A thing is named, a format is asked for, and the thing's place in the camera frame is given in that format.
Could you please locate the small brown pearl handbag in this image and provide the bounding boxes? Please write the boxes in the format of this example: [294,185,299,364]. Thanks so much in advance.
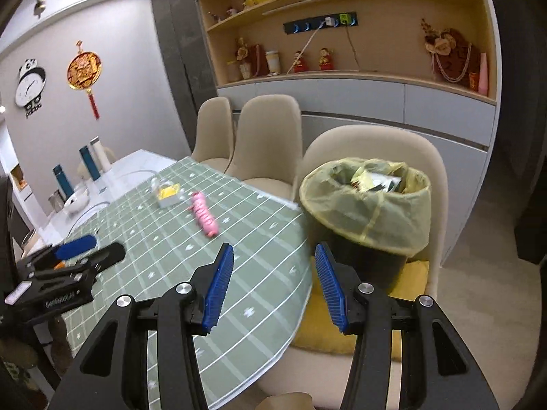
[248,44,263,78]

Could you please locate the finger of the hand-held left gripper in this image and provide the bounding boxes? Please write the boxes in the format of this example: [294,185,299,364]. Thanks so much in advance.
[26,242,126,285]
[19,234,98,271]

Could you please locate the black power strip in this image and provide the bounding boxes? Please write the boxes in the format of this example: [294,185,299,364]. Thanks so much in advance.
[284,15,357,35]

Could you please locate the glass turntable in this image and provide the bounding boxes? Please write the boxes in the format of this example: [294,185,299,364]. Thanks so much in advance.
[64,166,155,231]

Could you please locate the yellow box clear handle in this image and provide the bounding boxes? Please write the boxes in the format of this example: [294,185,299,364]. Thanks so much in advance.
[150,178,184,210]

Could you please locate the pink pig toy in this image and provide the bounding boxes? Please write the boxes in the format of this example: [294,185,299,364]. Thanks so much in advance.
[188,192,219,237]

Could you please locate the black trash bin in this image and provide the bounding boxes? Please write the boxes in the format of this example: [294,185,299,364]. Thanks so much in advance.
[310,218,409,295]

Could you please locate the white charger cable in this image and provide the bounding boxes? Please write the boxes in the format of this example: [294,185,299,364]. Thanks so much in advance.
[287,17,336,73]

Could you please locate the person's left forearm brown sleeve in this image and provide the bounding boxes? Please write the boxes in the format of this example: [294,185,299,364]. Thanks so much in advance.
[0,318,75,394]

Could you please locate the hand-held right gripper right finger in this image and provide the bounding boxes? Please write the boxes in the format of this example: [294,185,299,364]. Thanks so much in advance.
[315,243,501,410]

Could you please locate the wooden shelf unit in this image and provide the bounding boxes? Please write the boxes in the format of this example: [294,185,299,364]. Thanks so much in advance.
[188,0,501,105]

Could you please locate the red gold wall ornament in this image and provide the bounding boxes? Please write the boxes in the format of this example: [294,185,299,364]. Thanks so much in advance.
[66,40,104,120]

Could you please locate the green checkered tablecloth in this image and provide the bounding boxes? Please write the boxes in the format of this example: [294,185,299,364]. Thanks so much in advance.
[26,156,315,394]

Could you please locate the dark blue thermos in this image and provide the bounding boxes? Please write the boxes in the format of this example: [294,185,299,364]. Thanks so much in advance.
[52,164,74,197]

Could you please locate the yellow seat cushion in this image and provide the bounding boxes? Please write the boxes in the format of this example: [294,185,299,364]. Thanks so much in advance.
[293,260,429,361]

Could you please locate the white thermos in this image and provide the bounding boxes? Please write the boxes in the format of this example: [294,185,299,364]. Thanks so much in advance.
[90,137,112,172]

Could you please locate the white bowl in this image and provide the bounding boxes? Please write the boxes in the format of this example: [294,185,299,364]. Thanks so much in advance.
[63,188,91,216]

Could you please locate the large brown flower handbag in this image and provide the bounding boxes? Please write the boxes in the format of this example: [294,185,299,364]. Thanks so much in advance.
[421,19,475,84]

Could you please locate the small flower bouquet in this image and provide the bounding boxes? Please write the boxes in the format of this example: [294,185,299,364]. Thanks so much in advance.
[235,38,252,78]

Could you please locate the pink cone bottle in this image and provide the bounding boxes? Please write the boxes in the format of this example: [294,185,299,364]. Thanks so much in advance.
[477,52,489,96]

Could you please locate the panda wall clock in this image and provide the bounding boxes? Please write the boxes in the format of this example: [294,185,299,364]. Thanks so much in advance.
[15,57,47,118]

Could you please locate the beige dining chair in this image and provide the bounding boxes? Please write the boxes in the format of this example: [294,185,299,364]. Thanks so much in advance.
[190,97,235,174]
[224,95,302,206]
[256,125,449,398]

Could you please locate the white sideboard cabinet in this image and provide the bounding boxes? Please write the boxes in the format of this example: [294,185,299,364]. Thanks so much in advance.
[216,72,496,265]

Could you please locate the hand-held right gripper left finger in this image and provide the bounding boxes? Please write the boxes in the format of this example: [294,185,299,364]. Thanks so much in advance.
[47,243,235,410]

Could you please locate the black power cable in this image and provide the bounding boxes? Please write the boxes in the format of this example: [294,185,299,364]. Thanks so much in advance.
[339,15,377,72]

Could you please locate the silver crumpled wrapper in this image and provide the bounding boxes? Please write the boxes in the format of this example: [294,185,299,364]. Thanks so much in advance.
[350,166,404,195]

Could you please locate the dark cabinet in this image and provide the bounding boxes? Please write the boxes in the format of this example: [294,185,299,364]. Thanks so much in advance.
[515,196,547,274]

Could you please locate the yellow bin liner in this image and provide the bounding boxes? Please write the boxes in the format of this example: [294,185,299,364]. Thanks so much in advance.
[299,158,431,254]

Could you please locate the teal thermos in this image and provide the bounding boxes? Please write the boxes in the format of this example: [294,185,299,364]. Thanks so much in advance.
[79,145,101,181]

